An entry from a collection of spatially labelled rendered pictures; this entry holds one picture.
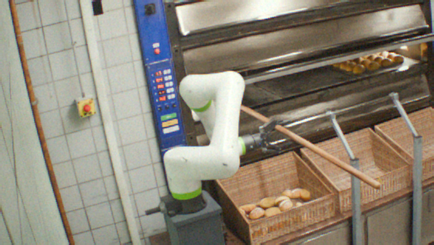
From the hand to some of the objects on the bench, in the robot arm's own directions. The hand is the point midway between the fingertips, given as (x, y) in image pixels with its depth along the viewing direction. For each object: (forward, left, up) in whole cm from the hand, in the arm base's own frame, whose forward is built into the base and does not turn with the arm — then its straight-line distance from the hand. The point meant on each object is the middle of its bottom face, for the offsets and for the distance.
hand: (287, 132), depth 292 cm
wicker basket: (+119, +26, -62) cm, 137 cm away
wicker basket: (0, +27, -62) cm, 68 cm away
